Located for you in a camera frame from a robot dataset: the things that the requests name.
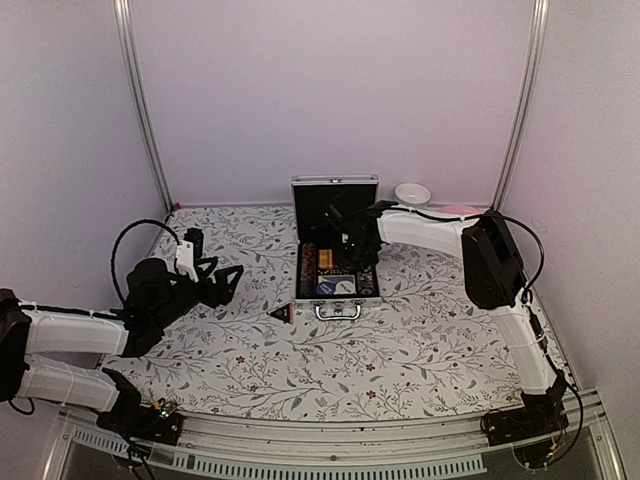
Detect white bowl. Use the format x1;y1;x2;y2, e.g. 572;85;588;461
394;183;432;207

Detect front aluminium rail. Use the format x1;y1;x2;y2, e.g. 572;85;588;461
43;390;627;479

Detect pink plate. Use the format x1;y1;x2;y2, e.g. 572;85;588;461
440;205;483;216

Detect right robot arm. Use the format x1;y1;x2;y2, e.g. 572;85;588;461
325;201;566;436

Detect triangular all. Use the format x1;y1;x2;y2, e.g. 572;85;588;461
268;303;294;324

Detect right poker chip row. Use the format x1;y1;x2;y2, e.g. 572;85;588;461
356;270;377;297

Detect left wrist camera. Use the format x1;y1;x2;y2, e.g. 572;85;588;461
174;227;204;282

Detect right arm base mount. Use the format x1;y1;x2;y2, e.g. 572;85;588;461
480;394;569;446

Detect left poker chip row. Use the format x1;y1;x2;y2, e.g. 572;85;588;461
299;243;317;297

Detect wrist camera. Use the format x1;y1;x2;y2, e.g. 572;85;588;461
324;204;348;235
174;227;204;282

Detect poker chip row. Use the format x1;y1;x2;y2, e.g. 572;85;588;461
299;243;317;297
356;270;377;297

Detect aluminium poker case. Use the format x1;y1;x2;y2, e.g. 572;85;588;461
291;174;380;322

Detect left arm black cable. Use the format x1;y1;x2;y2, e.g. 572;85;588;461
109;218;182;306

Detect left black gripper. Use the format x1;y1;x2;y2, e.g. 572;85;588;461
152;257;243;331

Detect left aluminium frame post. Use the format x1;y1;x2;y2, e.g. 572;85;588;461
113;0;174;213

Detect white dealer chip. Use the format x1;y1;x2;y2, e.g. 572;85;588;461
334;280;356;295

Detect blue small blind chip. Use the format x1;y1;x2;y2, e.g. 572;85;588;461
316;282;336;296

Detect floral table cloth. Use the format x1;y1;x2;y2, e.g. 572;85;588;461
95;203;576;422

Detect right aluminium frame post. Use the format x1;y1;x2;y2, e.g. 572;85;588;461
491;0;550;210

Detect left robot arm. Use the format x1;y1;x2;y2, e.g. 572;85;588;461
1;257;244;434

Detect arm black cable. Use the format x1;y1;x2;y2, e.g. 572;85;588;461
109;218;182;306
409;207;585;466

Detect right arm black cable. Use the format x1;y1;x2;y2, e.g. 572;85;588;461
409;207;585;466

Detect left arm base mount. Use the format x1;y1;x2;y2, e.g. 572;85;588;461
96;397;184;446

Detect blue playing card deck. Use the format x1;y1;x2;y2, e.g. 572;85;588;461
318;274;355;284

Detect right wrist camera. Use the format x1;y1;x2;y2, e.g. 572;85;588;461
324;204;348;235

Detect red playing card deck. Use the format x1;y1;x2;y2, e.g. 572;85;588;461
317;249;338;270

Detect aluminium frame post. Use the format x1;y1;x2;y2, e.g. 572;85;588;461
491;0;550;210
113;0;174;213

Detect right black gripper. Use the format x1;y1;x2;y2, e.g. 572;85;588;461
333;236;380;270

